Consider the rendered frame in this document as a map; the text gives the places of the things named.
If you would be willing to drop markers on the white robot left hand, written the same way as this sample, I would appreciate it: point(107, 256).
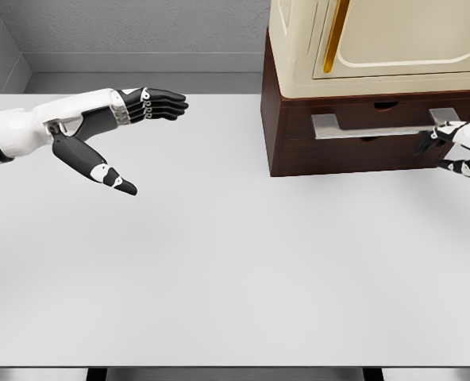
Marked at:
point(76, 109)

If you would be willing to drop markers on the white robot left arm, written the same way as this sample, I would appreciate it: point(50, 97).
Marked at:
point(8, 133)

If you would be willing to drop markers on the dark brown wooden cabinet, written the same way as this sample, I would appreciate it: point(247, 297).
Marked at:
point(272, 131)

